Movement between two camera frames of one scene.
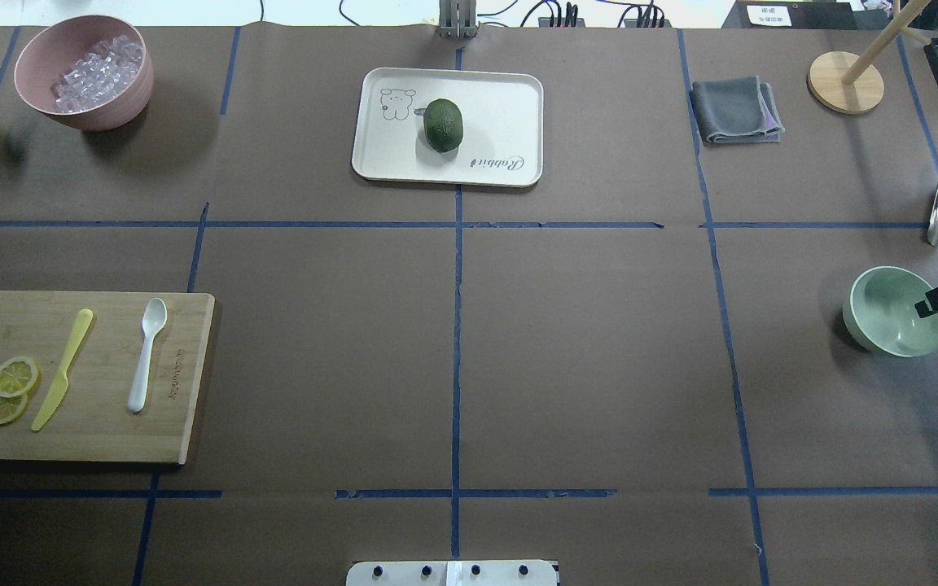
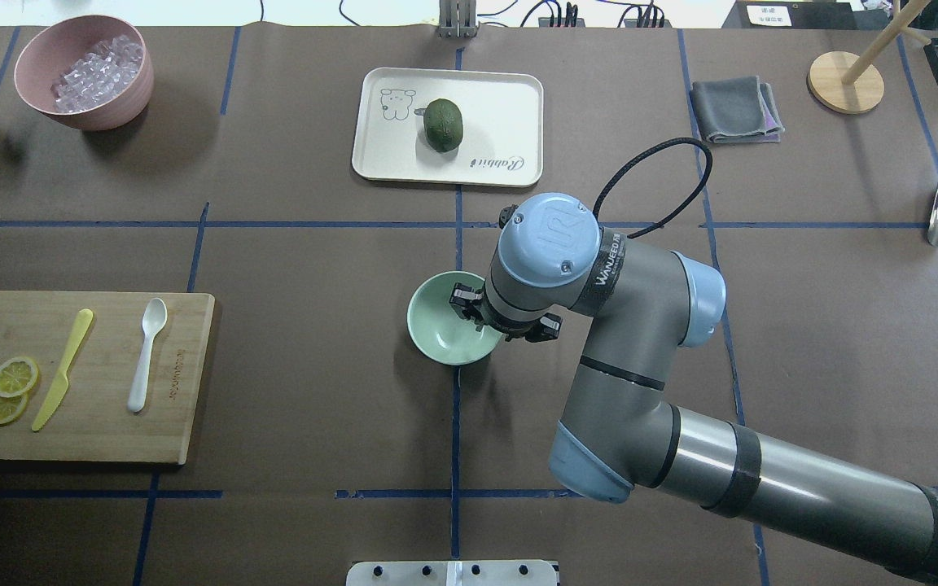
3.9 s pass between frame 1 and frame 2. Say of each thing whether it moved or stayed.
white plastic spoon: stayed
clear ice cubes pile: stayed
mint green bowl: moved
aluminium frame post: stayed
